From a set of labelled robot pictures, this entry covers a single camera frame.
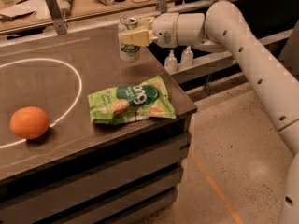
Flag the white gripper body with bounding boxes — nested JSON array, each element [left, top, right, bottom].
[[151, 13, 178, 48]]

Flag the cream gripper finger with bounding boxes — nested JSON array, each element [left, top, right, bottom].
[[137, 17, 155, 30], [120, 29, 158, 47]]

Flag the green 7up soda can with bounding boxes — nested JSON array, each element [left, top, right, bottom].
[[118, 17, 140, 63]]

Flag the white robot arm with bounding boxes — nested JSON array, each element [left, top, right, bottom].
[[118, 1, 299, 224]]

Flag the green rice chip bag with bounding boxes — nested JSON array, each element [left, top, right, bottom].
[[88, 76, 176, 125]]

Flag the left clear sanitizer bottle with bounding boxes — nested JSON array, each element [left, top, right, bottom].
[[164, 50, 178, 74]]

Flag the clear sanitizer bottle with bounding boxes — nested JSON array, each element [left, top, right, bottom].
[[181, 46, 193, 66], [164, 50, 178, 74]]

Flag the right clear sanitizer bottle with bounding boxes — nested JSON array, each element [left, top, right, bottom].
[[181, 46, 193, 66]]

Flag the white paper sheets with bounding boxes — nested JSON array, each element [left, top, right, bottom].
[[0, 0, 50, 21]]

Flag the orange fruit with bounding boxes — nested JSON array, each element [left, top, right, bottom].
[[9, 106, 49, 140]]

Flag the left metal bracket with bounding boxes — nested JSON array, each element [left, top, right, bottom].
[[45, 0, 67, 35]]

